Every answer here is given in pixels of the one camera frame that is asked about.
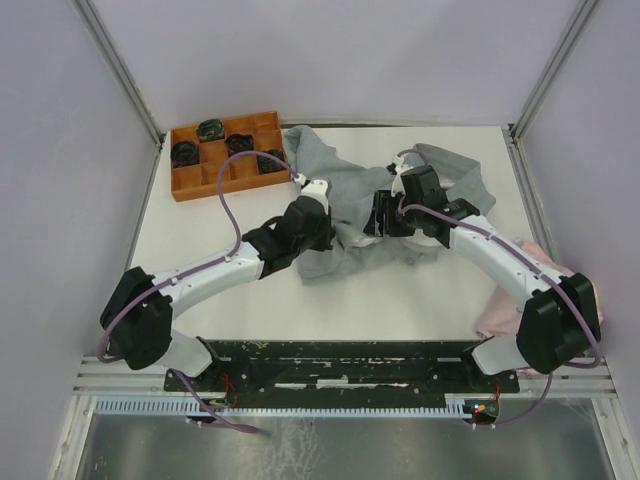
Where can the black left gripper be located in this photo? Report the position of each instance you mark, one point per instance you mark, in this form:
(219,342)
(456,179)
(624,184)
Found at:
(324,241)

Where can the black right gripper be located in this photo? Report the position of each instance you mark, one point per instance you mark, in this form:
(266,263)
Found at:
(384,203)

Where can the grey zip jacket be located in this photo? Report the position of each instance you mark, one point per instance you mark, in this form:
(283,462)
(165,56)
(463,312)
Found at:
(351,199)

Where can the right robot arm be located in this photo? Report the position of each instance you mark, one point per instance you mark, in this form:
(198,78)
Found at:
(559,318)

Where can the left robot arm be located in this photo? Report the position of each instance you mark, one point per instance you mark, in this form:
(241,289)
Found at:
(137,320)

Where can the dark rolled sock right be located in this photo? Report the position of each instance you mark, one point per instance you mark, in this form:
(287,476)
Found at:
(271,161)

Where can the dark rolled sock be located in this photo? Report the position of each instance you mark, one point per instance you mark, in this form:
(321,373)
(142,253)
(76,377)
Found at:
(236,143)
(271,161)
(211,130)
(184,154)

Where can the dark rolled sock middle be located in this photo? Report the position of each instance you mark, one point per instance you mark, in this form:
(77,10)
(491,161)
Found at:
(236,143)

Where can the wooden compartment tray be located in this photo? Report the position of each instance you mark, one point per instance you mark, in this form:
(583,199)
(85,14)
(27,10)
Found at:
(217,169)

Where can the dark rolled sock top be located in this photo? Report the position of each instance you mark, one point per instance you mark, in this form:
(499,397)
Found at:
(211,130)

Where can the dark rolled sock left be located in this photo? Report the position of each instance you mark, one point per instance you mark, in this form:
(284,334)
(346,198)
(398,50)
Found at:
(184,154)

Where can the pink cloth bag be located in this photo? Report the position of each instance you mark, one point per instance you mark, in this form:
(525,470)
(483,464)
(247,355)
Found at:
(501,315)

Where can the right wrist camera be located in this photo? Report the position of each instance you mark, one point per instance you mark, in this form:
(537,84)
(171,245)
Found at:
(396,168)

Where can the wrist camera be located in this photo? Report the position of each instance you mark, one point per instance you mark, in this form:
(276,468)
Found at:
(318,190)
(396,168)

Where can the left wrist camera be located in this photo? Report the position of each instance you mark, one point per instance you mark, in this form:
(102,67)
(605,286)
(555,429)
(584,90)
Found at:
(318,190)

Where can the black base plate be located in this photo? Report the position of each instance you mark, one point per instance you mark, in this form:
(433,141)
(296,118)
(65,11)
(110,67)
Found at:
(409,374)

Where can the aluminium front rail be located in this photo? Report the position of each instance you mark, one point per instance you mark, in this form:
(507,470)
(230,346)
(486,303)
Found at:
(95,377)

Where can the right aluminium frame post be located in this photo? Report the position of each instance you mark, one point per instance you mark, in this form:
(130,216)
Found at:
(576,26)

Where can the aluminium frame post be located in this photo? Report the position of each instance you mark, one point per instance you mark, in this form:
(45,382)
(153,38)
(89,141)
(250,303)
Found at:
(89,15)
(576,26)

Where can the left aluminium frame post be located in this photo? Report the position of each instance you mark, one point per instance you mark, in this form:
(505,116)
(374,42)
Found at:
(89,15)

